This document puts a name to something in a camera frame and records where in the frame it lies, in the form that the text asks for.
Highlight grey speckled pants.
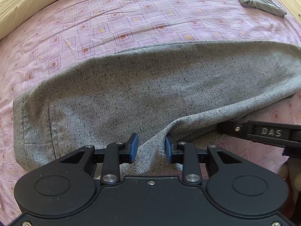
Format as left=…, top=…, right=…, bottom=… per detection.
left=13, top=41, right=300, bottom=175

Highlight right gloved hand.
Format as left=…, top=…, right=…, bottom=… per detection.
left=277, top=158, right=300, bottom=205

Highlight pink patterned bed sheet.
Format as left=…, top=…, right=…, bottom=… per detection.
left=1, top=0, right=300, bottom=224

